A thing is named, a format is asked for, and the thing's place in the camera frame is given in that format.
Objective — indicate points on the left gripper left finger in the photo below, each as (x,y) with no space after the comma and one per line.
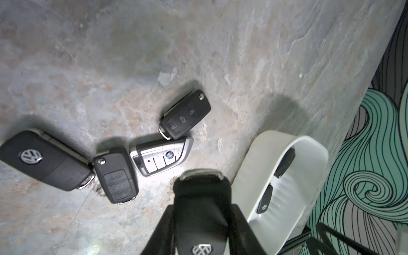
(162,240)

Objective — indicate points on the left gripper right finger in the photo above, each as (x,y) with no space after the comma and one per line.
(242,240)

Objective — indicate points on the black VW key top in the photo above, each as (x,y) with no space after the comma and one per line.
(201,203)

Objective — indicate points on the white plastic storage box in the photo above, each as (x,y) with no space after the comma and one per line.
(292,193)

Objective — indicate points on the silver BMW key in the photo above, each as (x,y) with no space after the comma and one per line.
(158,156)

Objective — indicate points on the black flip key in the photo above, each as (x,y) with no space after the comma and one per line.
(116,175)

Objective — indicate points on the black VW key large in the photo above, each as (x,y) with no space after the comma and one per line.
(44,158)

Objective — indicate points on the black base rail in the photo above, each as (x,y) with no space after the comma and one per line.
(293,246)

